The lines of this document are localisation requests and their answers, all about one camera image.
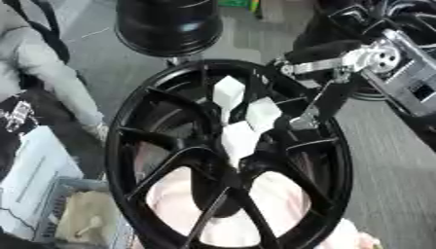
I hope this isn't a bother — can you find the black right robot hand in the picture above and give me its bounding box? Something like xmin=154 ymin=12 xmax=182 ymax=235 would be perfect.
xmin=275 ymin=38 xmax=368 ymax=131

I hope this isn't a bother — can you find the black spoked wheel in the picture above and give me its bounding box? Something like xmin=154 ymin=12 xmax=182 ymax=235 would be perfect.
xmin=103 ymin=58 xmax=354 ymax=249

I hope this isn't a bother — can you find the grey plastic basket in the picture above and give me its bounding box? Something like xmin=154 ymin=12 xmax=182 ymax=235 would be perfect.
xmin=32 ymin=176 xmax=136 ymax=249

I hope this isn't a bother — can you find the tan cloth bundle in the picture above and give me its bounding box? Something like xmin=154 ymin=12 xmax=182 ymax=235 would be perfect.
xmin=54 ymin=190 xmax=125 ymax=245

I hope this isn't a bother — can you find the pale pink cloth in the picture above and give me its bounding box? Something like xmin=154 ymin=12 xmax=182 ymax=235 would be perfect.
xmin=130 ymin=165 xmax=383 ymax=249

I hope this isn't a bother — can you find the person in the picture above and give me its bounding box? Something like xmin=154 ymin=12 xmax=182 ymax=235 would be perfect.
xmin=0 ymin=0 xmax=111 ymax=163

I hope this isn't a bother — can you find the white paper sheet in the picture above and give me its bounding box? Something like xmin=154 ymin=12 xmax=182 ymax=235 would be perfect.
xmin=0 ymin=125 xmax=86 ymax=241

